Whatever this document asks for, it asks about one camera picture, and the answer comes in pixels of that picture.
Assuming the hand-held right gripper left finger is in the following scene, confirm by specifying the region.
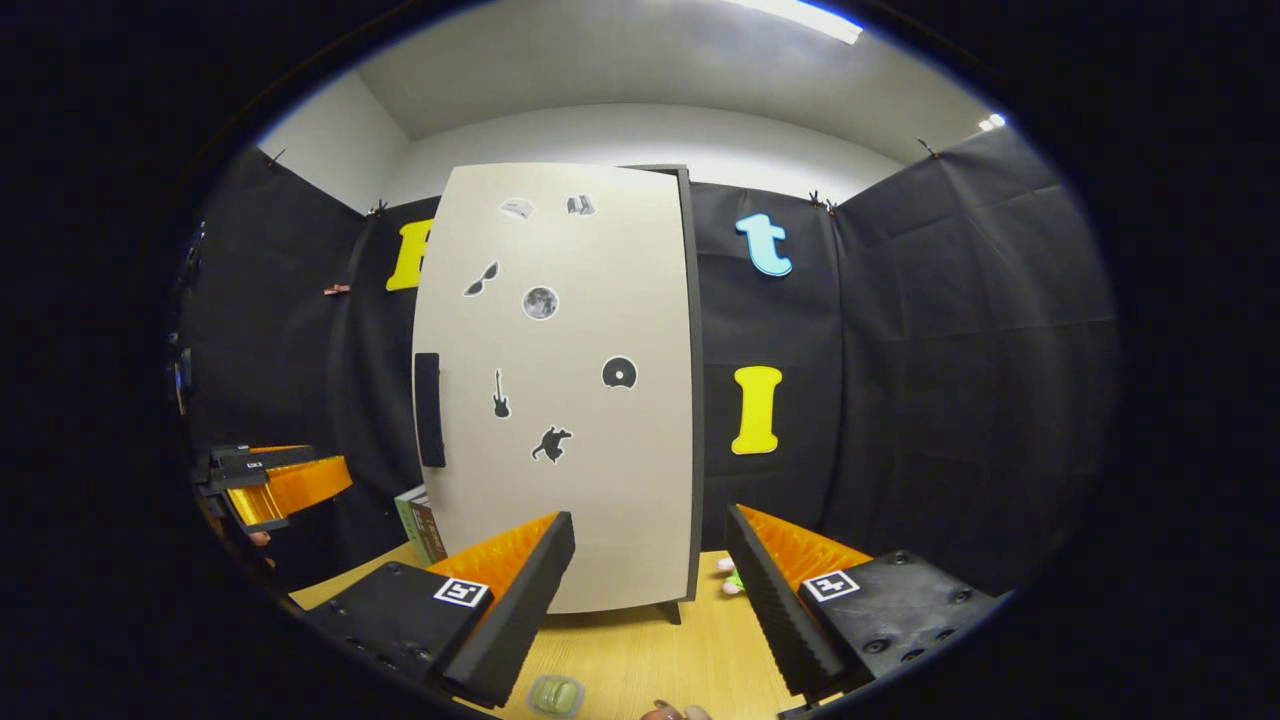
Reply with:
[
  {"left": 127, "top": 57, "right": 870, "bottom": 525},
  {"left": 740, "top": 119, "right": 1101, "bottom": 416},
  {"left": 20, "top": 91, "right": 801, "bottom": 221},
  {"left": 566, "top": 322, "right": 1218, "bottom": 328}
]
[{"left": 305, "top": 510, "right": 577, "bottom": 711}]

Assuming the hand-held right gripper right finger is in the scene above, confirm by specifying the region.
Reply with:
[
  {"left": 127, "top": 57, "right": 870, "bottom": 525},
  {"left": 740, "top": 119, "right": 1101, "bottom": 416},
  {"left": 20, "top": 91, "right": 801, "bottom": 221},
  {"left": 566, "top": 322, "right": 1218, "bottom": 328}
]
[{"left": 722, "top": 503, "right": 1003, "bottom": 703}]

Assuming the green bottle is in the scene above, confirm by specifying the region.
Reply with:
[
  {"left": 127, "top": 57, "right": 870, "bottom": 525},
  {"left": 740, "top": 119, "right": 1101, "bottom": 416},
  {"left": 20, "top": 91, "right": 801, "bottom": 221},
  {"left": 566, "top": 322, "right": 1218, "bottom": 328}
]
[{"left": 526, "top": 674, "right": 588, "bottom": 718}]

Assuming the black cabinet door handle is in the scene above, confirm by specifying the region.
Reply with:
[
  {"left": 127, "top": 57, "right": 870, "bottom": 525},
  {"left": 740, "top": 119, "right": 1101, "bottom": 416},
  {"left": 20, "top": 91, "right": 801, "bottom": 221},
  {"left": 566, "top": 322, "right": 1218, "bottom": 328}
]
[{"left": 413, "top": 352, "right": 448, "bottom": 469}]

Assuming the beige cabinet door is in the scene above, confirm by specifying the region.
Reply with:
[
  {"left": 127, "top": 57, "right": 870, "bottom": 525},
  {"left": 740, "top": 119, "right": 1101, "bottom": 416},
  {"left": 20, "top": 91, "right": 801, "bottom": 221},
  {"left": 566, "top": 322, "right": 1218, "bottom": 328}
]
[{"left": 411, "top": 162, "right": 695, "bottom": 615}]

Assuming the green and white book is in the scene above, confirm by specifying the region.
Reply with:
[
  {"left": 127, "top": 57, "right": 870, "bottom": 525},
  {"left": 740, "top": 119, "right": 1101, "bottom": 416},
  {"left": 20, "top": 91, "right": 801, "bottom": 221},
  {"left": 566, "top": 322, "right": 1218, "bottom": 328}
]
[{"left": 394, "top": 485, "right": 429, "bottom": 567}]

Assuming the brown book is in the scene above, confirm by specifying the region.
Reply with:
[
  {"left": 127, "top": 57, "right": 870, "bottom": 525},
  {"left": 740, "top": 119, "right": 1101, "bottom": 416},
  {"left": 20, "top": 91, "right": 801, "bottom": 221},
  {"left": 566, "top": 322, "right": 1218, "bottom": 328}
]
[{"left": 410, "top": 500, "right": 449, "bottom": 564}]

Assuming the black backdrop cloth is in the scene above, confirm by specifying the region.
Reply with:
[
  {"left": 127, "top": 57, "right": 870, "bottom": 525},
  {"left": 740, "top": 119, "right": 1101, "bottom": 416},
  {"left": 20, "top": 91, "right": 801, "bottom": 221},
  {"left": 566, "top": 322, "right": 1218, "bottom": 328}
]
[{"left": 180, "top": 125, "right": 1121, "bottom": 597}]

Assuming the long ceiling light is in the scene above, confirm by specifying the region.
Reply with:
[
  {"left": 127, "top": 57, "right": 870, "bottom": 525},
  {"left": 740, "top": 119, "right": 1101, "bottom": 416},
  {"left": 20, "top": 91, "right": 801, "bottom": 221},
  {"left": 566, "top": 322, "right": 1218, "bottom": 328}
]
[{"left": 723, "top": 0, "right": 865, "bottom": 46}]

